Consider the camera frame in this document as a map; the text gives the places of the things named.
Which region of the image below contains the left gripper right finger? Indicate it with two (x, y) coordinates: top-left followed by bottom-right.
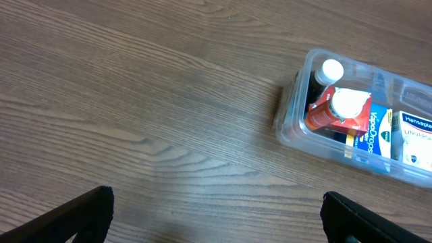
(320, 191), (429, 243)

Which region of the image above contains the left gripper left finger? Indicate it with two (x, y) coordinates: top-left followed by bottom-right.
(1, 186), (114, 242)

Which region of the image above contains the blue VapoDrops box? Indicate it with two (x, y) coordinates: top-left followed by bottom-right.
(342, 103), (393, 158)

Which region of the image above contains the white Hansaplast plaster box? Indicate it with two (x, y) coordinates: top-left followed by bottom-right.
(391, 111), (431, 171)

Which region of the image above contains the red medicine box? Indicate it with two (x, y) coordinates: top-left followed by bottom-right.
(308, 86), (373, 138)

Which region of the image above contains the orange Redoxon tube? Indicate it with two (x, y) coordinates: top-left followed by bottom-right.
(303, 86), (369, 132)

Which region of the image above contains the dark bottle white cap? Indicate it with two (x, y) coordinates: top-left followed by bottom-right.
(304, 59), (344, 112)

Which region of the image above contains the clear plastic container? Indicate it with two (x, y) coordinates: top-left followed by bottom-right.
(274, 49), (431, 188)

